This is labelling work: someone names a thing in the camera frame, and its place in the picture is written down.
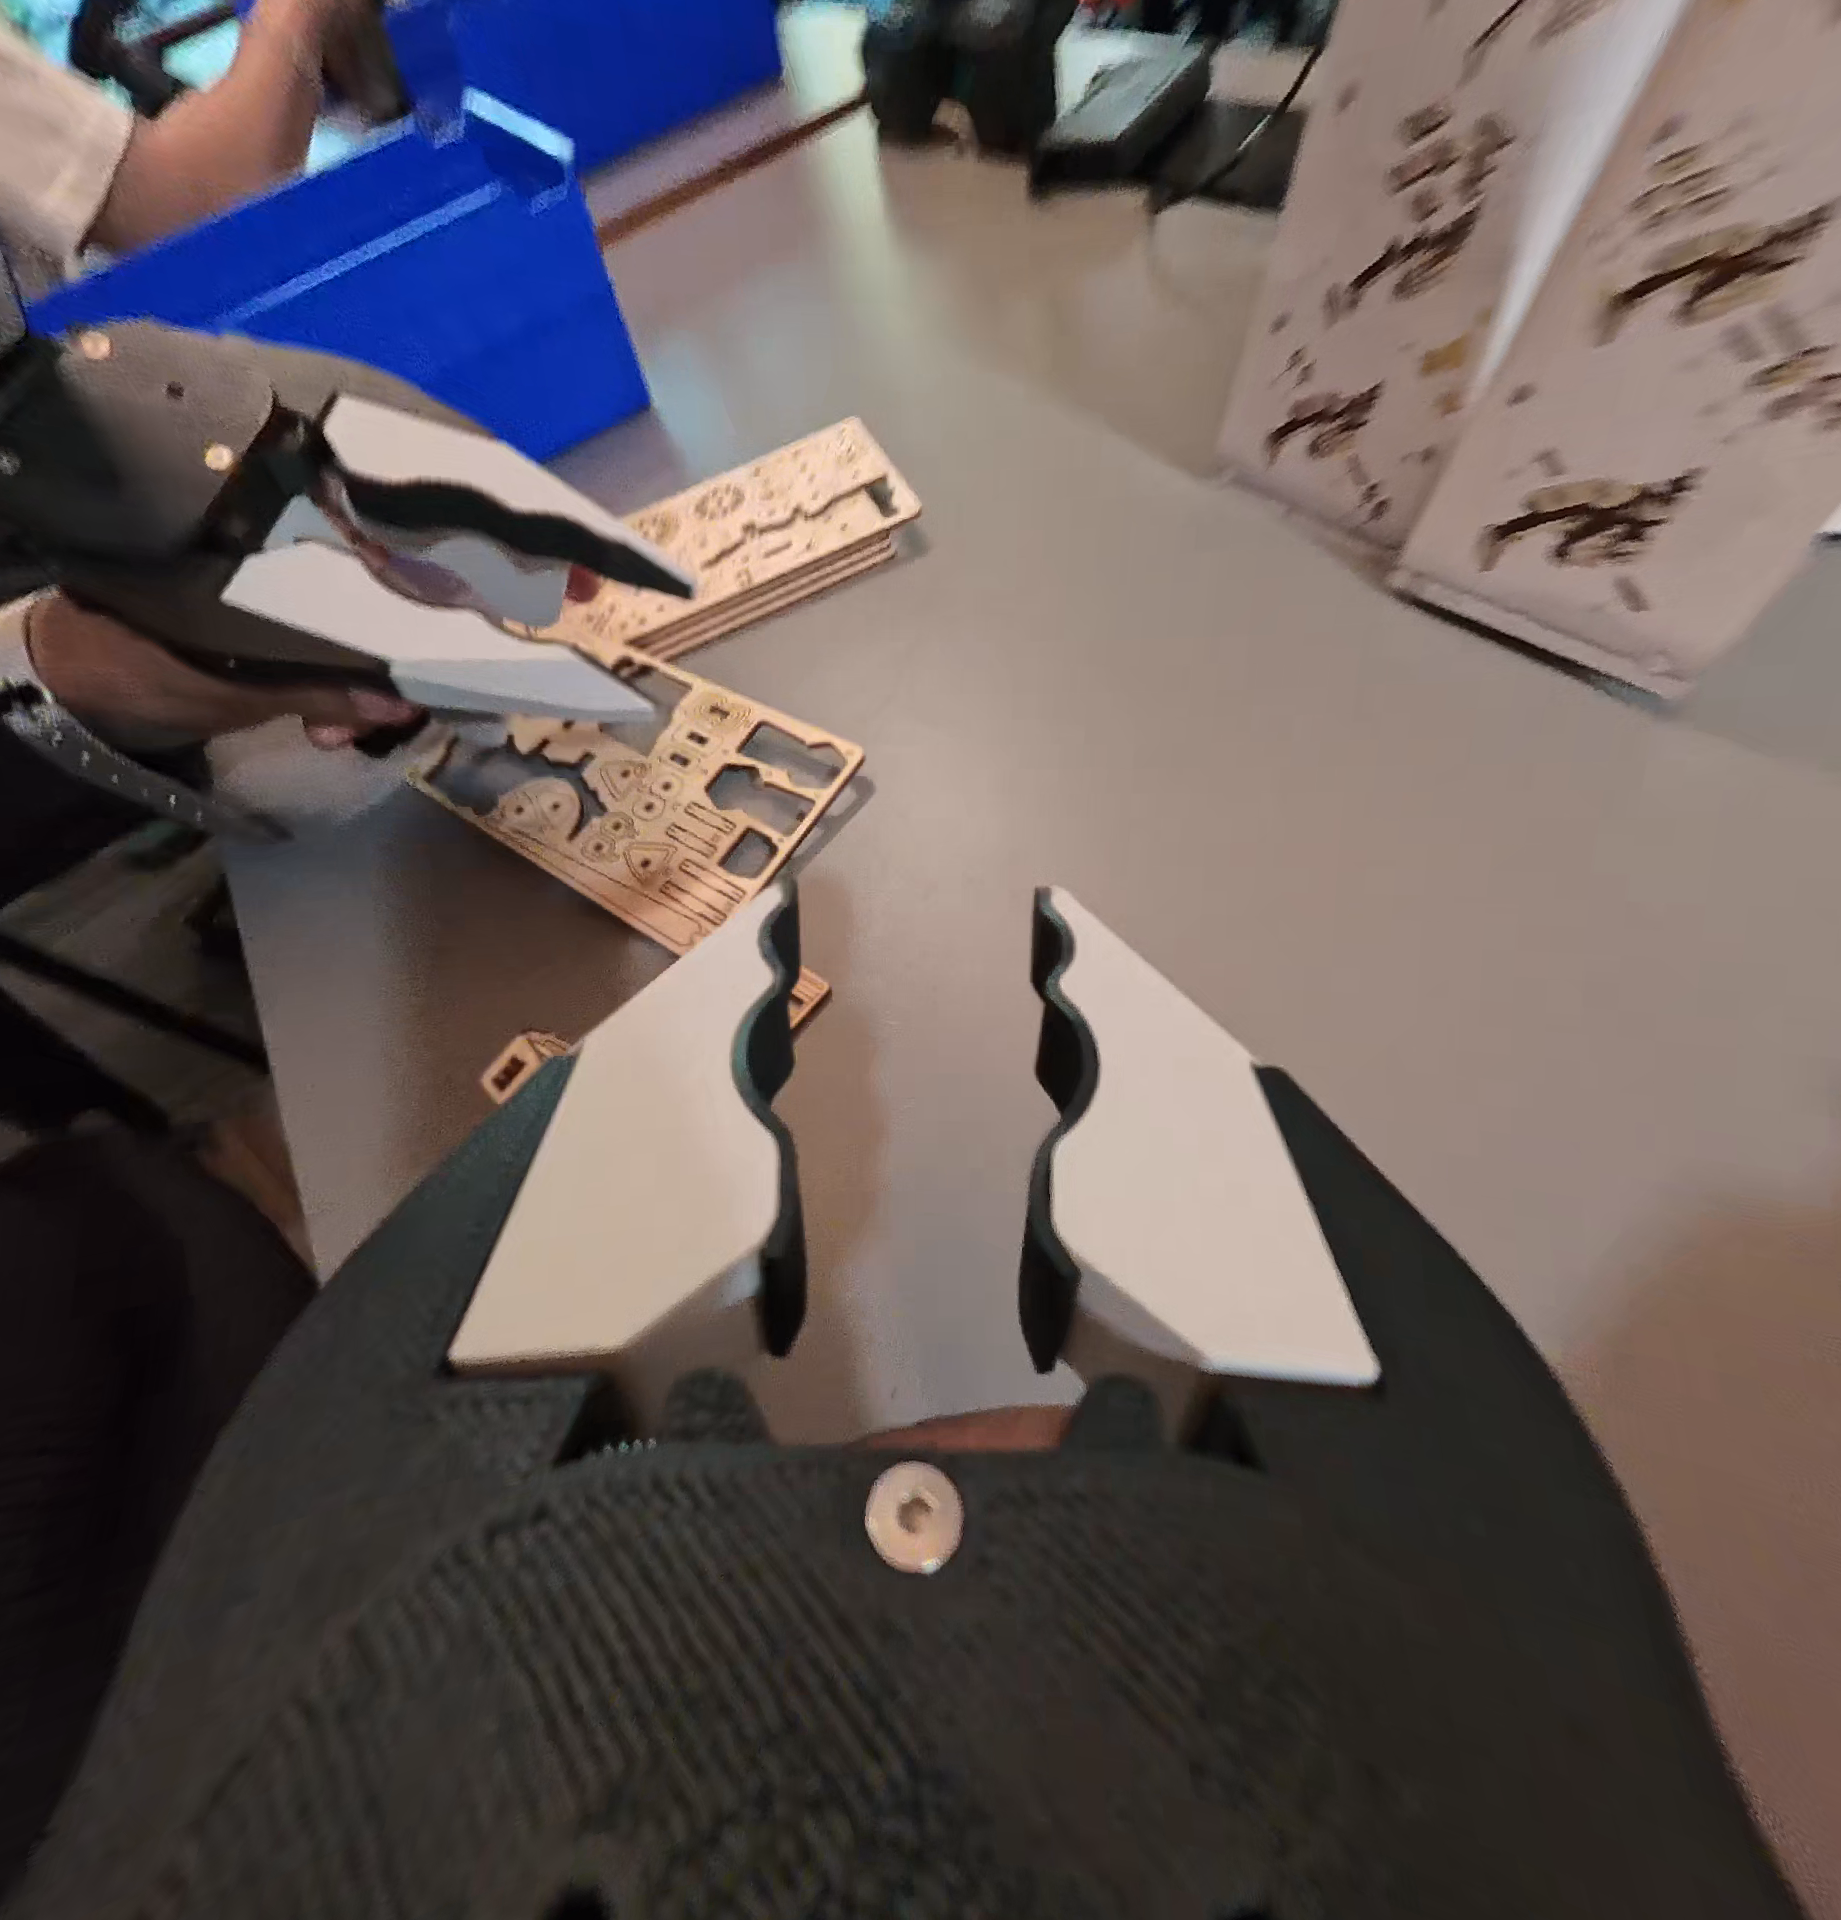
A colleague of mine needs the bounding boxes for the grey watch strap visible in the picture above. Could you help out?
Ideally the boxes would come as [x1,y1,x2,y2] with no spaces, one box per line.
[0,591,292,845]

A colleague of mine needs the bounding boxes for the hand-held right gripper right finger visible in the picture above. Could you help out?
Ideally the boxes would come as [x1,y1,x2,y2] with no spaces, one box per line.
[1017,886,1383,1387]

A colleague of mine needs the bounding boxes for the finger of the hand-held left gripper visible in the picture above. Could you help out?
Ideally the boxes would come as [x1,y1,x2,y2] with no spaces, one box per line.
[268,393,700,603]
[219,499,661,724]

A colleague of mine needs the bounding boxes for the cut-out wooden puzzle sheet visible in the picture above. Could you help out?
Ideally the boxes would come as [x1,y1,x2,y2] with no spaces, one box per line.
[409,646,868,958]

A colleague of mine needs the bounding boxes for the folded assembly instruction sheet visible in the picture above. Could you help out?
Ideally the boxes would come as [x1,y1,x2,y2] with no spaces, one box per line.
[1217,0,1841,698]

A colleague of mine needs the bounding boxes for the grey desk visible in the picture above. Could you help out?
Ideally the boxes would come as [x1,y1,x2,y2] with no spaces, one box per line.
[215,45,1841,1920]

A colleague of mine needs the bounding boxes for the black battery charger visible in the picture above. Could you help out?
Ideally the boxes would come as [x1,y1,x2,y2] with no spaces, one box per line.
[859,0,957,144]
[935,0,1077,152]

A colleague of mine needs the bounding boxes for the person's left hand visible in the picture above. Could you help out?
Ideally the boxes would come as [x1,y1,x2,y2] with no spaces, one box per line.
[23,590,430,755]

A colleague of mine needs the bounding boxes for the black cable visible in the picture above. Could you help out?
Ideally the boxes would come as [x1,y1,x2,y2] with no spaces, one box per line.
[1152,30,1327,212]

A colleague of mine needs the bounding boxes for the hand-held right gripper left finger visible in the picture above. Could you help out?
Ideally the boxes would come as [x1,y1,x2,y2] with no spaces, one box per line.
[444,878,808,1379]

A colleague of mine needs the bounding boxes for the stack of wooden puzzle sheets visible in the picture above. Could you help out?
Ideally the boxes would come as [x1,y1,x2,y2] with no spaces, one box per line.
[560,421,922,662]

